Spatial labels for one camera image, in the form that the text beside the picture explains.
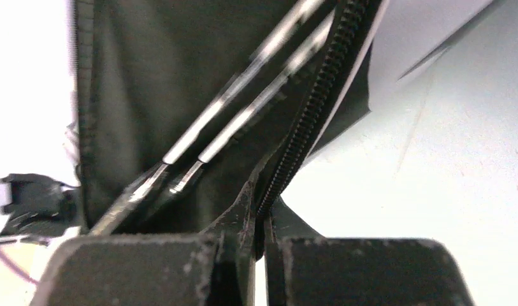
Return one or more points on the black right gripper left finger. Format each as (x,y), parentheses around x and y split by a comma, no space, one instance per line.
(213,267)

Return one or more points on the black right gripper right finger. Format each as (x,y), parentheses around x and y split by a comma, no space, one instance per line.
(306,268)

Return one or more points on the white racket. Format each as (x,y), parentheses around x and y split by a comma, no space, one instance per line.
(313,19)
(266,51)

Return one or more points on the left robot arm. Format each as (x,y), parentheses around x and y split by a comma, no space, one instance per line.
(40,205)

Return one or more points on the black racket bag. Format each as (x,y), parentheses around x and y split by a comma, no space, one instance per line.
(148,68)

